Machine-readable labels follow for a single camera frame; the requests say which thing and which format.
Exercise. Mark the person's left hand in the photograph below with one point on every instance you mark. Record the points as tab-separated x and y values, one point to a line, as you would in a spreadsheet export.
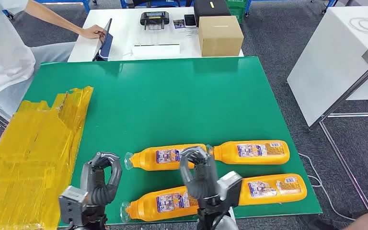
92	32

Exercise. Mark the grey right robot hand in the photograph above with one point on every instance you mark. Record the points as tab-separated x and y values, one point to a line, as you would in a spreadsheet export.
203	181

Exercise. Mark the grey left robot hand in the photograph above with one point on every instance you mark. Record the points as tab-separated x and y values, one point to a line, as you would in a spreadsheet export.
98	190

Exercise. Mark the orange detergent bottle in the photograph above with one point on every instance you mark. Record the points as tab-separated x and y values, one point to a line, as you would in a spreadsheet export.
142	209
228	155
298	196
146	158

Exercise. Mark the black zip case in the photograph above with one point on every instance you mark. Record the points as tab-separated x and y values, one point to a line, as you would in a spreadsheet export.
209	11

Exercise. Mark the person's left forearm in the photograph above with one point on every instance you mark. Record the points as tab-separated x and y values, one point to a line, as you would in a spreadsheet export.
57	19

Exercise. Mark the tablet with blue cover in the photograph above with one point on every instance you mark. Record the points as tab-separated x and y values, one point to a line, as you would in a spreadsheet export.
106	44

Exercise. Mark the white desk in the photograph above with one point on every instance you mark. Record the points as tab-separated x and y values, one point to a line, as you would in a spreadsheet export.
127	31

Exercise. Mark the black remote controller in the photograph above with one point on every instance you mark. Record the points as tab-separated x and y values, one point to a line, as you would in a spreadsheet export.
154	18

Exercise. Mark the flat white box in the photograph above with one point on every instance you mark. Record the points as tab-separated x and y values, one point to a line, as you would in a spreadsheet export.
155	51

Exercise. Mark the yellow taped cardboard sheet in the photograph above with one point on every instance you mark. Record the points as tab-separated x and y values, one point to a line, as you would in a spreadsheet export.
22	158

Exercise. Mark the green work table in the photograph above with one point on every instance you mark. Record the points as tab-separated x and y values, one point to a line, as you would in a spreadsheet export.
171	104

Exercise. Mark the printed booklet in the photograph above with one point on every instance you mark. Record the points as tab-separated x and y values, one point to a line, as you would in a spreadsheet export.
179	24

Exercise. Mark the person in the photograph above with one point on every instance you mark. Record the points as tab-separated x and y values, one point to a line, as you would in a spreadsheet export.
365	222
0	47

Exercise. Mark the black smartphone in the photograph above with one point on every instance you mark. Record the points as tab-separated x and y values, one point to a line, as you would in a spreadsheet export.
190	20

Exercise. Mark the brown cardboard box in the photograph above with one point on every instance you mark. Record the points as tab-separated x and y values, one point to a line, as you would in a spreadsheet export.
220	38

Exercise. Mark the green plastic crate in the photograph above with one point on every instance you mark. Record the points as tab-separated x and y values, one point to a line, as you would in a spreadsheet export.
238	11

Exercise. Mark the large white table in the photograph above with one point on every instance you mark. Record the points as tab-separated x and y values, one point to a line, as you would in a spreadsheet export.
330	63

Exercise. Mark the blue metal rack leg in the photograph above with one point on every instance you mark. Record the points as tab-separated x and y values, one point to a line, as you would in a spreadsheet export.
330	3

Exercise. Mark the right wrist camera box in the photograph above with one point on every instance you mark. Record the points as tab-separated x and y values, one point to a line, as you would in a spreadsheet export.
230	187

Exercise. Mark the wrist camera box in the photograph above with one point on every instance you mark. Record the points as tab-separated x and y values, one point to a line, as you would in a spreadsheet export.
71	203
230	187

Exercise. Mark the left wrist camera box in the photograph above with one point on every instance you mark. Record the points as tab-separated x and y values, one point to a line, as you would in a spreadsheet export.
71	203

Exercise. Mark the grey metal table frame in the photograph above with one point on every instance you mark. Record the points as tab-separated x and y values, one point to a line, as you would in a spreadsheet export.
342	98

